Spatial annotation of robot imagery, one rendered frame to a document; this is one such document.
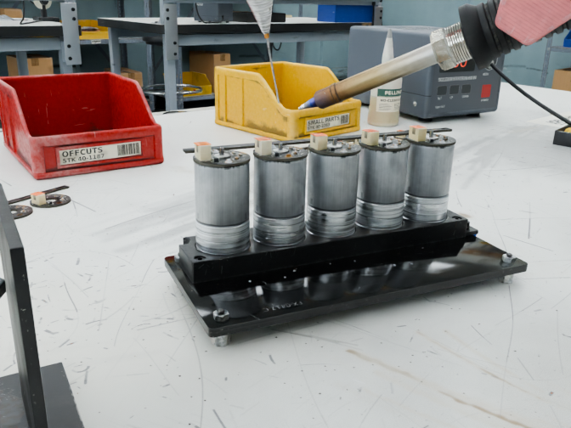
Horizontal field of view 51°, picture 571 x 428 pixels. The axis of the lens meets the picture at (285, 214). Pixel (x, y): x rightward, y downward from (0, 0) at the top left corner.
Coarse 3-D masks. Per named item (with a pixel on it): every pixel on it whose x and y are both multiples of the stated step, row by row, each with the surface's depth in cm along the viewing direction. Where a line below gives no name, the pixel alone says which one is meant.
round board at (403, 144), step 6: (390, 138) 30; (396, 138) 30; (360, 144) 29; (366, 144) 29; (378, 144) 29; (384, 144) 29; (390, 144) 29; (402, 144) 29; (408, 144) 29; (384, 150) 28; (390, 150) 28; (396, 150) 29
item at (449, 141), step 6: (408, 138) 30; (432, 138) 30; (438, 138) 31; (444, 138) 30; (450, 138) 31; (420, 144) 30; (426, 144) 30; (432, 144) 30; (438, 144) 30; (444, 144) 30; (450, 144) 30
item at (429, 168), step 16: (416, 144) 30; (416, 160) 30; (432, 160) 30; (448, 160) 30; (416, 176) 30; (432, 176) 30; (448, 176) 31; (416, 192) 31; (432, 192) 30; (448, 192) 31; (416, 208) 31; (432, 208) 31
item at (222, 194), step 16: (208, 176) 25; (224, 176) 25; (240, 176) 26; (208, 192) 26; (224, 192) 26; (240, 192) 26; (208, 208) 26; (224, 208) 26; (240, 208) 26; (208, 224) 26; (224, 224) 26; (240, 224) 26; (208, 240) 26; (224, 240) 26; (240, 240) 27
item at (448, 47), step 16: (432, 32) 23; (448, 32) 22; (432, 48) 23; (448, 48) 22; (464, 48) 22; (384, 64) 24; (400, 64) 23; (416, 64) 23; (432, 64) 23; (448, 64) 23; (352, 80) 24; (368, 80) 24; (384, 80) 24; (320, 96) 25; (336, 96) 25; (352, 96) 25
